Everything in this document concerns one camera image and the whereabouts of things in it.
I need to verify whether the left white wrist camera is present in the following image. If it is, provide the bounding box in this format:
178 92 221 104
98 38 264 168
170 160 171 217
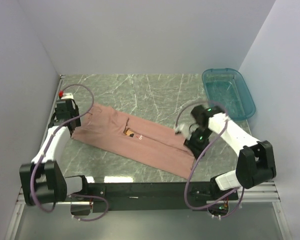
58 91 74 100

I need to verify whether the aluminium frame rail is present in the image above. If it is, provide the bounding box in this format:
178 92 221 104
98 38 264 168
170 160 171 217
16 182 282 204

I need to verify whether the teal plastic basin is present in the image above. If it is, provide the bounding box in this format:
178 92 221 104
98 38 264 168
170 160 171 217
201 68 256 121

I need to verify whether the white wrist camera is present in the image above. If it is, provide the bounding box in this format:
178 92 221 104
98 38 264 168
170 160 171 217
174 123 191 138
58 91 74 100

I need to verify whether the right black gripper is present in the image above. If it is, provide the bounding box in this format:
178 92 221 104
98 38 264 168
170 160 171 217
183 126 213 161

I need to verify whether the pink printed t shirt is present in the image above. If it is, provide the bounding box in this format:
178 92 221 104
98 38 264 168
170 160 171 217
72 103 195 179

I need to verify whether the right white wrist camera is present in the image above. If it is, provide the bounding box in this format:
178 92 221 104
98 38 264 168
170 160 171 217
174 123 191 138

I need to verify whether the black base beam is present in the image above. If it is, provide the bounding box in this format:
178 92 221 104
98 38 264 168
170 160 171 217
73 181 239 213

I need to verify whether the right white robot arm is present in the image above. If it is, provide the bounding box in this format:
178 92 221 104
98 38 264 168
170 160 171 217
174 105 277 200

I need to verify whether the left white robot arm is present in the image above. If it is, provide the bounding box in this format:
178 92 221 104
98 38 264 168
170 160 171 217
19 93 90 206

